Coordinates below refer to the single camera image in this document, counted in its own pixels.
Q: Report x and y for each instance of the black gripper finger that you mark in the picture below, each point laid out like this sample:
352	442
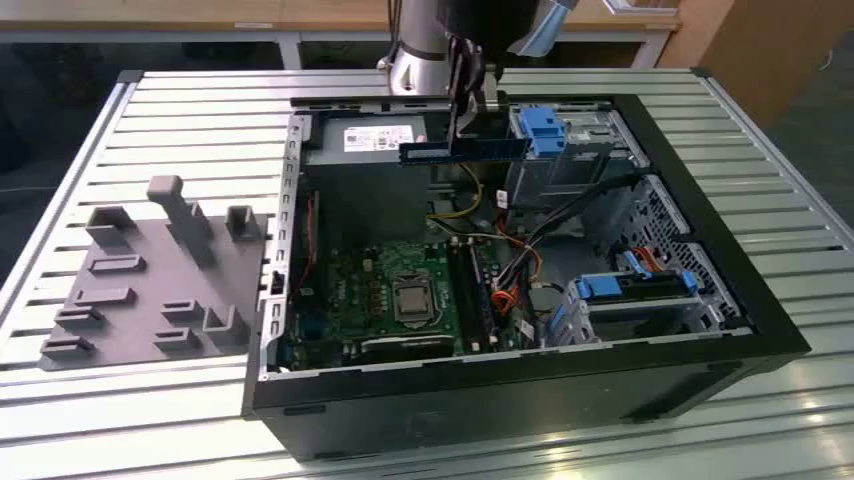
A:
490	122
460	90

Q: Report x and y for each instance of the blue RAM stick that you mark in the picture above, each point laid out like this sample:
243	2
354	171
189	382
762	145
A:
428	152

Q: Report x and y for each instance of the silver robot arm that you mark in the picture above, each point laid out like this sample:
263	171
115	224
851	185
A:
421	35

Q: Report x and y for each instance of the installed RAM stick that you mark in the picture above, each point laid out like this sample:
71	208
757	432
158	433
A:
482	295

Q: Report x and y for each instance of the metal drive cage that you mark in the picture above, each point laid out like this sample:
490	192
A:
574	170

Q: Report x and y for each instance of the silver power supply unit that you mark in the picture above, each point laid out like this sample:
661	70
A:
370	175

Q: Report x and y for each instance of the CPU socket with lever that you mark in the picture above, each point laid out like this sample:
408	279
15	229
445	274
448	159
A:
401	280

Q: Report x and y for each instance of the blue disk carrier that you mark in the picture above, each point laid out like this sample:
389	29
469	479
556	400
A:
601	287

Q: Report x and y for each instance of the silver CPU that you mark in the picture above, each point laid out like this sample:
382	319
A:
414	302

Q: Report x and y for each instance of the green motherboard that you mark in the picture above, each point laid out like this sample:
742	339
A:
354	300

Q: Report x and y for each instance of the brown wooden cabinet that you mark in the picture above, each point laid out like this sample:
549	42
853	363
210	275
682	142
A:
768	50

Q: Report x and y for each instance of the black open PC case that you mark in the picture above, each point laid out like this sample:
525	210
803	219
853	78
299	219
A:
508	410

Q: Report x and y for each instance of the grey parts rack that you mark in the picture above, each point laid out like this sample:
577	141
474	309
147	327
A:
154	280

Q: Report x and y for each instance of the blue drive bay bracket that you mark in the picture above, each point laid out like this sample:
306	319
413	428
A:
540	130

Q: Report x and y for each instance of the wooden desk white frame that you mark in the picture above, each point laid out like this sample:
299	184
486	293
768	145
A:
201	15

